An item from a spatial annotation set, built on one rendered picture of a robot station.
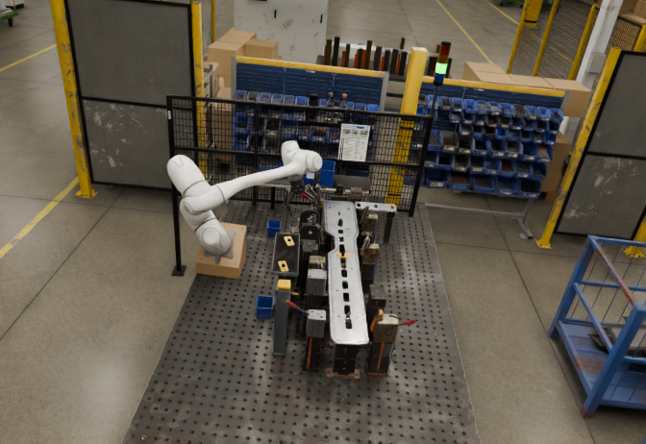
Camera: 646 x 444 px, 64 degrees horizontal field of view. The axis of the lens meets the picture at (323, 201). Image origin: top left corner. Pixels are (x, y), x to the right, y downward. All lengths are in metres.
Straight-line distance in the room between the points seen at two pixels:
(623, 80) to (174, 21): 3.86
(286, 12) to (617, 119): 5.96
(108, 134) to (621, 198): 4.99
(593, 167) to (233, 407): 4.02
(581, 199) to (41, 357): 4.77
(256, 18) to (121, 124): 4.83
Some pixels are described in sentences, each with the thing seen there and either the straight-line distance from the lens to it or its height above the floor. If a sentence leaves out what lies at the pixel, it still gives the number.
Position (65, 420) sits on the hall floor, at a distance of 3.69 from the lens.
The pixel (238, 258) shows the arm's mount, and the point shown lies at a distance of 3.31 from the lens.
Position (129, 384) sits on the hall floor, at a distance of 3.77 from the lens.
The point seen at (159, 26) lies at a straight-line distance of 4.88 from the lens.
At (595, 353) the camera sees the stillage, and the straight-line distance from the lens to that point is 4.39.
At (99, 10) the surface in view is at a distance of 5.06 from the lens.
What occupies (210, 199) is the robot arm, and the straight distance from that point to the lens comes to 2.57.
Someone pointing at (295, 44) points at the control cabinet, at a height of 0.61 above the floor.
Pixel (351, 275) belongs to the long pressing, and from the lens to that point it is 2.96.
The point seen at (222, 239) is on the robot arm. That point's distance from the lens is 3.10.
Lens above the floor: 2.80
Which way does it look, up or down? 30 degrees down
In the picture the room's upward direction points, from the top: 6 degrees clockwise
